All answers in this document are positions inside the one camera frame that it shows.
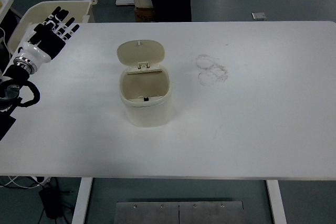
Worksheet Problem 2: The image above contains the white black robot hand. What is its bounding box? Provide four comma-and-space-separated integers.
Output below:
16, 5, 80, 65

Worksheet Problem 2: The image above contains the cream trash bin lid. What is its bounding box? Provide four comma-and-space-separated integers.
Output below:
117, 39, 165, 71

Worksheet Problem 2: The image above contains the cream plastic trash bin body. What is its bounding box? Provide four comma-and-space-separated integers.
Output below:
119, 63, 173, 129

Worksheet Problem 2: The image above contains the cream plastic crate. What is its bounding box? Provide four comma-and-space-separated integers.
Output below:
7, 0, 98, 55

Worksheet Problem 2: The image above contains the brown cardboard box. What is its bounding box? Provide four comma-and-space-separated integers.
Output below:
134, 6, 157, 23

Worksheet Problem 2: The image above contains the black power adapter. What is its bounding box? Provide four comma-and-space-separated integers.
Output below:
38, 186, 62, 219

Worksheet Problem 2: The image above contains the white table leg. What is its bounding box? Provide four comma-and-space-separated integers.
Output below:
71, 178, 93, 224
265, 179, 288, 224

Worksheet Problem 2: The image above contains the grey metal plate with screws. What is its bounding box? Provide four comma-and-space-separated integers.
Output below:
115, 200, 244, 224

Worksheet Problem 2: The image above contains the white cable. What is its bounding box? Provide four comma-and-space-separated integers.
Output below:
0, 176, 50, 190

